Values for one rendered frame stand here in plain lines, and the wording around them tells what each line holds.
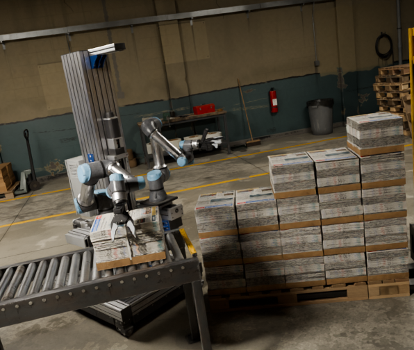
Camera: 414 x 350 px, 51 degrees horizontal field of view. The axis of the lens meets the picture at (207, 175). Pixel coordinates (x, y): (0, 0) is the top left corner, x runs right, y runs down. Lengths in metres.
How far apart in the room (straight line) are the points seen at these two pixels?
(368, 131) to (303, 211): 0.69
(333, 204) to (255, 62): 7.19
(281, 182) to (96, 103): 1.46
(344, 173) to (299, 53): 7.51
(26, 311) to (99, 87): 1.69
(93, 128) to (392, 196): 2.16
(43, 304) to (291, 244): 1.70
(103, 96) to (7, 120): 6.43
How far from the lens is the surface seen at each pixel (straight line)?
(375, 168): 3.15
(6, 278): 2.79
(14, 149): 9.77
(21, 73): 9.65
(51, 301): 2.43
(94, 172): 2.79
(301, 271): 3.31
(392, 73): 9.35
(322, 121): 10.02
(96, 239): 2.43
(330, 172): 3.09
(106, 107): 3.41
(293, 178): 3.07
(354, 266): 3.36
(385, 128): 3.12
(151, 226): 2.39
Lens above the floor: 1.77
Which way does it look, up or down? 13 degrees down
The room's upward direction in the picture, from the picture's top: 8 degrees counter-clockwise
